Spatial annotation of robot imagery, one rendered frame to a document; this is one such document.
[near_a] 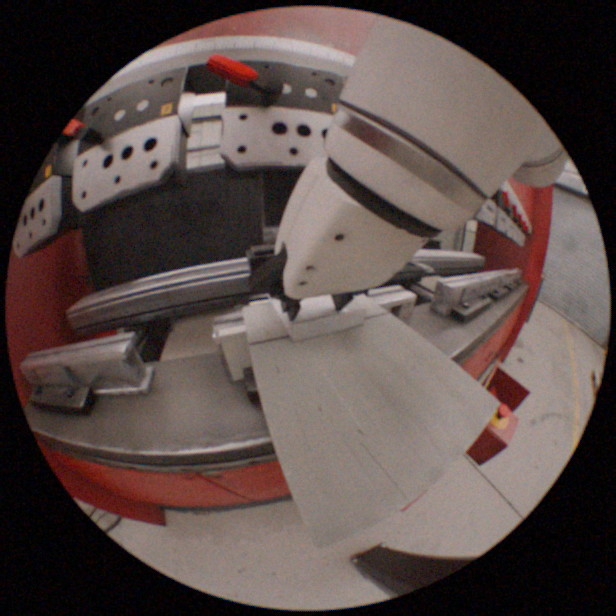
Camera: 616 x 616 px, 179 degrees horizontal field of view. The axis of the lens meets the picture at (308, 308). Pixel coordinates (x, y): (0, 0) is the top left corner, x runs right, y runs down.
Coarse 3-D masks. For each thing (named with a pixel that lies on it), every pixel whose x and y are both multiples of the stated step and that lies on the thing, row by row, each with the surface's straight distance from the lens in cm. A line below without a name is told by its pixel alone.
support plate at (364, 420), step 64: (256, 320) 23; (384, 320) 24; (320, 384) 15; (384, 384) 16; (448, 384) 19; (320, 448) 13; (384, 448) 13; (448, 448) 15; (320, 512) 12; (384, 512) 13
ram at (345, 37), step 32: (192, 32) 39; (224, 32) 37; (256, 32) 37; (288, 32) 38; (320, 32) 41; (352, 32) 46; (160, 64) 34; (192, 64) 32; (320, 64) 33; (96, 96) 37
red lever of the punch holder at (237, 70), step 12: (216, 60) 26; (228, 60) 25; (216, 72) 26; (228, 72) 24; (240, 72) 24; (252, 72) 24; (240, 84) 25; (252, 84) 24; (264, 84) 23; (276, 84) 22; (264, 96) 23; (276, 96) 23
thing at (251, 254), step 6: (252, 246) 53; (258, 246) 52; (264, 246) 51; (270, 246) 50; (246, 252) 55; (252, 252) 49; (258, 252) 46; (264, 252) 46; (270, 252) 46; (252, 258) 45; (258, 258) 45; (264, 258) 45; (270, 258) 45; (252, 264) 45; (258, 264) 45; (252, 270) 46
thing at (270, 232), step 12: (264, 180) 26; (276, 180) 26; (288, 180) 26; (264, 192) 25; (276, 192) 26; (288, 192) 26; (264, 204) 25; (276, 204) 25; (264, 216) 25; (276, 216) 25; (264, 228) 25; (276, 228) 26; (264, 240) 26; (276, 240) 27
